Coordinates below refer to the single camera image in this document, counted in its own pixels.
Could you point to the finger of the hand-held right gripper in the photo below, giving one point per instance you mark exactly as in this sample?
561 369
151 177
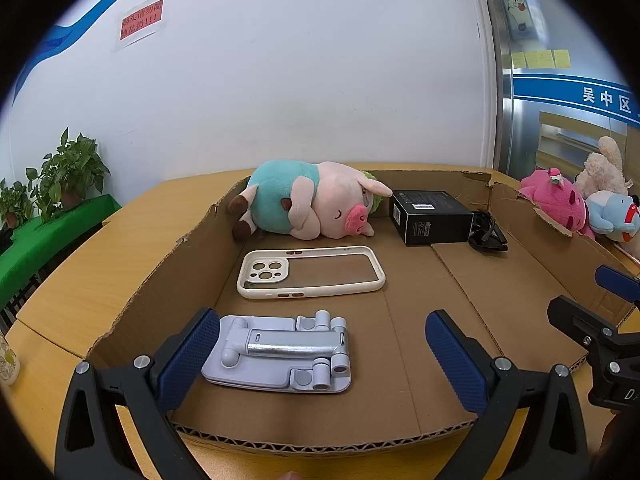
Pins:
620 282
580 322

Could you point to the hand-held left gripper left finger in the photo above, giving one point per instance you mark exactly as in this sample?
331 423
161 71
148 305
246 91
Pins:
187 357

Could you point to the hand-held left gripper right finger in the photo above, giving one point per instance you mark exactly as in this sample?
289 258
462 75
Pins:
457 360

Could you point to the brown cardboard box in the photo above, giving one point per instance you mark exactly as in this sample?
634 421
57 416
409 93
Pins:
425 310

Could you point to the lavender folding phone stand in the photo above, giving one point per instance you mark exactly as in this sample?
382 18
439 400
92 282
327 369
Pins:
285 350

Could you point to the cream phone case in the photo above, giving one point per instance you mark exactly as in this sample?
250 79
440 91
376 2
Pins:
260 275

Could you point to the black sunglasses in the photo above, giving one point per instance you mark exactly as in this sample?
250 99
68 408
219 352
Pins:
487 235

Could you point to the black product box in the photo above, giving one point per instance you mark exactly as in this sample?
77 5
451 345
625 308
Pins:
430 215

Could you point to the blue plush toy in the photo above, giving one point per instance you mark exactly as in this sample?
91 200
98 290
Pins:
612 215

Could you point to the pink bear plush toy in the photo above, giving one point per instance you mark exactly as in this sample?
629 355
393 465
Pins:
555 205

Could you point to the beige plush toy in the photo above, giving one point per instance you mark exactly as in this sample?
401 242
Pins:
602 170

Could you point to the printed paper cup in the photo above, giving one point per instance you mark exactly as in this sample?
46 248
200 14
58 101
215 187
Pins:
7 360

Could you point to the green table cloth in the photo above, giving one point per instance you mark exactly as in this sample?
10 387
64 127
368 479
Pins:
45 240

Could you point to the blue door banner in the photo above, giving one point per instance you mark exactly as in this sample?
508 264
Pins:
575 95

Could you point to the pink pig plush toy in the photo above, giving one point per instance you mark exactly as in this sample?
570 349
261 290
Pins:
320 200

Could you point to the yellow sticky note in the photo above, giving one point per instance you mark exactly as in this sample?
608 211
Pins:
562 58
540 59
518 60

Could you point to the small green potted plant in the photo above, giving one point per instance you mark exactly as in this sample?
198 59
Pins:
12 205

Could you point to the cartoon pig poster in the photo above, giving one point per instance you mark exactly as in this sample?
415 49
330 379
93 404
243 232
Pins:
519 7

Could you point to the red wall sign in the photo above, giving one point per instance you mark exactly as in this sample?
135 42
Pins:
142 21

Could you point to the blue wave wall decal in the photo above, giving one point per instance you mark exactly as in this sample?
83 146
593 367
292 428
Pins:
75 27

